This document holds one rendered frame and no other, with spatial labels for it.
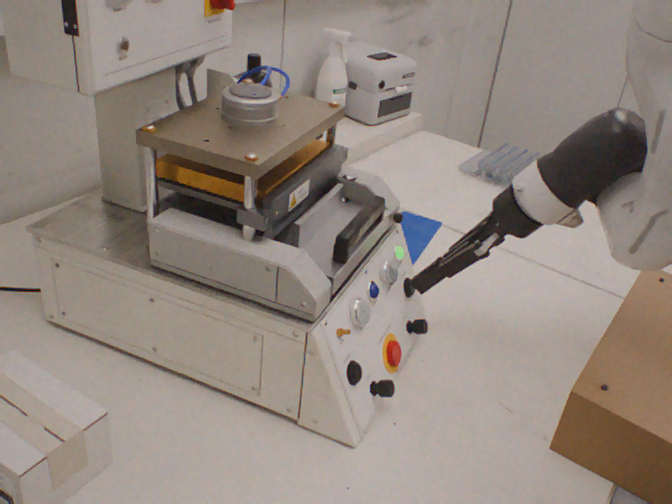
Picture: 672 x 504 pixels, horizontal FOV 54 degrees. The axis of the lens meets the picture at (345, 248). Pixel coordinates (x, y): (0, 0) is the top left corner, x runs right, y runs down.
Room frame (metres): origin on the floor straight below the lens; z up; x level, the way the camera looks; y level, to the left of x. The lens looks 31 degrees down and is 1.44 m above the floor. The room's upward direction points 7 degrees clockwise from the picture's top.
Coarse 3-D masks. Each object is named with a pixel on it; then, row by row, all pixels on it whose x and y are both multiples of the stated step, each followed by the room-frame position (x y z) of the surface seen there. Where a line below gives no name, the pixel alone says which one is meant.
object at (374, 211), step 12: (372, 204) 0.86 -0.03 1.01; (384, 204) 0.88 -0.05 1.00; (360, 216) 0.81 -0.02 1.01; (372, 216) 0.83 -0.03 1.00; (348, 228) 0.78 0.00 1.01; (360, 228) 0.79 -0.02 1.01; (336, 240) 0.75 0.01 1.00; (348, 240) 0.75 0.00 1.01; (336, 252) 0.75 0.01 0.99; (348, 252) 0.75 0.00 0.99
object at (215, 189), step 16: (320, 144) 0.94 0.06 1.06; (160, 160) 0.81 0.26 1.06; (176, 160) 0.82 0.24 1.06; (192, 160) 0.82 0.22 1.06; (288, 160) 0.86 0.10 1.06; (304, 160) 0.87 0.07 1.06; (160, 176) 0.81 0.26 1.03; (176, 176) 0.80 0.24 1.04; (192, 176) 0.79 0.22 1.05; (208, 176) 0.79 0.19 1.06; (224, 176) 0.79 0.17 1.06; (240, 176) 0.79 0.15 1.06; (272, 176) 0.80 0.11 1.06; (288, 176) 0.82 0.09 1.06; (192, 192) 0.79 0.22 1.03; (208, 192) 0.79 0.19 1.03; (224, 192) 0.78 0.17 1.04; (240, 192) 0.77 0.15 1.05; (256, 192) 0.76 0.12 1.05
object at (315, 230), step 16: (336, 192) 0.88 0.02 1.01; (320, 208) 0.83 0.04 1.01; (336, 208) 0.89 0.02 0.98; (352, 208) 0.91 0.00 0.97; (304, 224) 0.78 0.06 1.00; (320, 224) 0.84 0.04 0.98; (336, 224) 0.86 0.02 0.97; (384, 224) 0.90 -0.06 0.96; (288, 240) 0.79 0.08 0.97; (304, 240) 0.79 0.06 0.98; (320, 240) 0.80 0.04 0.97; (368, 240) 0.83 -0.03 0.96; (320, 256) 0.76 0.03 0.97; (352, 256) 0.77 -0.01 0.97; (336, 272) 0.73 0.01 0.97; (336, 288) 0.72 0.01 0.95
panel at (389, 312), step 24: (360, 288) 0.79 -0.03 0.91; (384, 288) 0.85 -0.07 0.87; (336, 312) 0.71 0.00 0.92; (384, 312) 0.82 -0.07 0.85; (408, 312) 0.89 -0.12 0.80; (336, 336) 0.69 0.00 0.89; (360, 336) 0.74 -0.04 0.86; (384, 336) 0.80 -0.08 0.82; (408, 336) 0.86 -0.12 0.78; (336, 360) 0.67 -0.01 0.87; (360, 360) 0.72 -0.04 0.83; (384, 360) 0.77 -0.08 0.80; (360, 384) 0.69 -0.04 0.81; (360, 408) 0.67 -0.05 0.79; (360, 432) 0.65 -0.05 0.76
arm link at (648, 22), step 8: (640, 0) 0.78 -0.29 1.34; (648, 0) 0.76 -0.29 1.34; (656, 0) 0.75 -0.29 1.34; (664, 0) 0.74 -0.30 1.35; (640, 8) 0.78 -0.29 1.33; (648, 8) 0.76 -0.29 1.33; (656, 8) 0.75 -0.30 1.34; (664, 8) 0.74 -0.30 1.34; (640, 16) 0.77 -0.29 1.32; (648, 16) 0.76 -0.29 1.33; (656, 16) 0.75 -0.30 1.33; (664, 16) 0.74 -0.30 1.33; (640, 24) 0.77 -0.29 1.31; (648, 24) 0.76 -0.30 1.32; (656, 24) 0.75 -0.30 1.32; (664, 24) 0.74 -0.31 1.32; (648, 32) 0.76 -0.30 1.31; (656, 32) 0.75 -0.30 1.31; (664, 32) 0.74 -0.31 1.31; (664, 40) 0.74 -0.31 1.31
